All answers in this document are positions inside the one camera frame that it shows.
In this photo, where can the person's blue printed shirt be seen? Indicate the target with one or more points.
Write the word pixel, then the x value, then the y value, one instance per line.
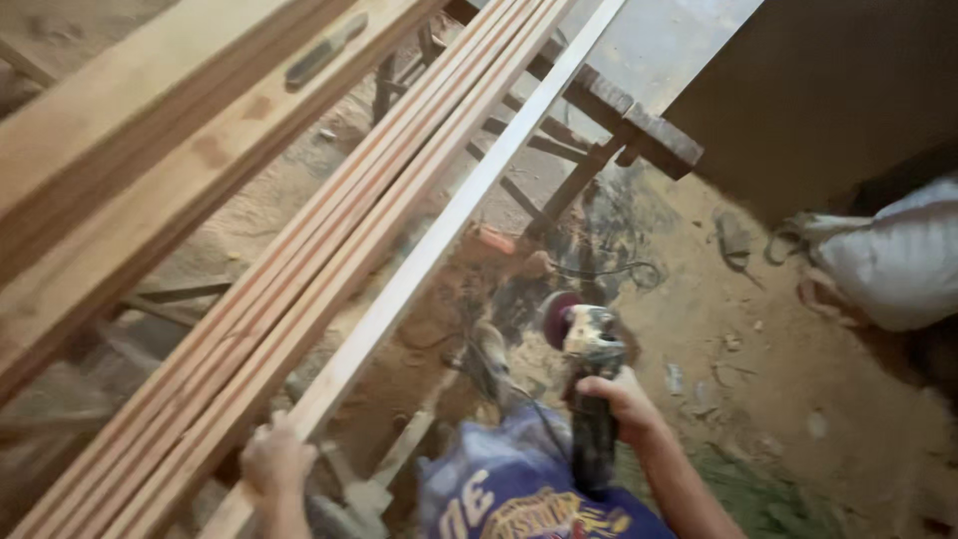
pixel 516 486

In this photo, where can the pale wooden strip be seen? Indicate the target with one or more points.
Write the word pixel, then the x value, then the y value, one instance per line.
pixel 441 239

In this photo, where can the person's left hand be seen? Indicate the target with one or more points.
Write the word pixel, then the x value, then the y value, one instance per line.
pixel 275 457

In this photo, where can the person's right fingers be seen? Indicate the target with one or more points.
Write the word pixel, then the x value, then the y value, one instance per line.
pixel 597 386

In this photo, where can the brown wooden board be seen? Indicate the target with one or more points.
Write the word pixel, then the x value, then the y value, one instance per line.
pixel 823 82

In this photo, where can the angle grinder with sanding disc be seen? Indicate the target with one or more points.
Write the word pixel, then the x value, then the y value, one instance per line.
pixel 591 374

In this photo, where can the white woven sack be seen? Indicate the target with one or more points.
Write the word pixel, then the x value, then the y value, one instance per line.
pixel 890 254

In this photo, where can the rusty metal workbench frame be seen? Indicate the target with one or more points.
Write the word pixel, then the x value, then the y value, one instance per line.
pixel 569 127

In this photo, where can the grey sheet metal panel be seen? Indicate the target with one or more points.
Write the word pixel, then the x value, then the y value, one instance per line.
pixel 651 45

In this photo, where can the person's left fingers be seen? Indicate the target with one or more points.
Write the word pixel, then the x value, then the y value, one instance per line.
pixel 288 430

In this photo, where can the person's foot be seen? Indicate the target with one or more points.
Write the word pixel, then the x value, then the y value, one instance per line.
pixel 490 359

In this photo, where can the person's right hand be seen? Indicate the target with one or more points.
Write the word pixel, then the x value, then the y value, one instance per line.
pixel 623 404

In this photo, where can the wide wooden planks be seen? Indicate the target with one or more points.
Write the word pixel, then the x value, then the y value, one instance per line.
pixel 142 142

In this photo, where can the bundle of reddish wooden strips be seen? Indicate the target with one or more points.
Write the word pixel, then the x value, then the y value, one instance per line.
pixel 299 284

